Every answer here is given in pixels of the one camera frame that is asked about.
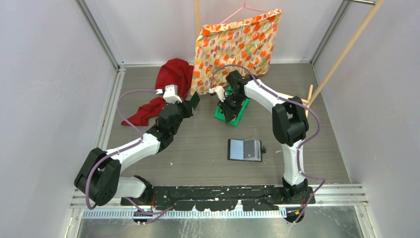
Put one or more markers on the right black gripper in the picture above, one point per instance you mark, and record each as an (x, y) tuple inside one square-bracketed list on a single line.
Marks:
[(229, 112)]

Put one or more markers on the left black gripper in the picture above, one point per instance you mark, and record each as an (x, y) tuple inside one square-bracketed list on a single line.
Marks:
[(186, 105)]

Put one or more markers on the green plastic bin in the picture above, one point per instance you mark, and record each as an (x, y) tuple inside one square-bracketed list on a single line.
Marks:
[(241, 91)]

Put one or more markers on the black card holder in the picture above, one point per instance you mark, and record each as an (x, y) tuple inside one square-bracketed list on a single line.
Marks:
[(250, 150)]

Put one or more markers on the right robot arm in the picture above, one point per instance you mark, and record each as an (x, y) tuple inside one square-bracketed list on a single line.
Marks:
[(289, 124)]

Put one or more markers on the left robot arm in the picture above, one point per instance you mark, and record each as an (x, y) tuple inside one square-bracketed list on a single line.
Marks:
[(99, 177)]

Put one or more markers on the red cloth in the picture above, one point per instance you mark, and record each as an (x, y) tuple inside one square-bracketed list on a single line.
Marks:
[(174, 81)]

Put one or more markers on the floral orange gift bag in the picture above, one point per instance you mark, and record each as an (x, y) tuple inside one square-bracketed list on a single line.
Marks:
[(221, 48)]

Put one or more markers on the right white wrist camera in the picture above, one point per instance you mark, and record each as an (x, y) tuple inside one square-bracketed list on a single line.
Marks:
[(219, 92)]

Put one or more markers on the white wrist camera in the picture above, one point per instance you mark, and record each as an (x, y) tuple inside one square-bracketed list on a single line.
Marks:
[(219, 92), (170, 94)]

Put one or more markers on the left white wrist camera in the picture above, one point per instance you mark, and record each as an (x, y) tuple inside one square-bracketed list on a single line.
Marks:
[(170, 94)]

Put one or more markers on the pink wire hanger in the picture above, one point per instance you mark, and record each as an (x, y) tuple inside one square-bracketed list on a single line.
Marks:
[(240, 11)]

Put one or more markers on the wooden rack frame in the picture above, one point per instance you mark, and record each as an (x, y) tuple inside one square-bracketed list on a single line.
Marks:
[(314, 31)]

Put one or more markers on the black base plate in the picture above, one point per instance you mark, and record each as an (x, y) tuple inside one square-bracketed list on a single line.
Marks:
[(219, 198)]

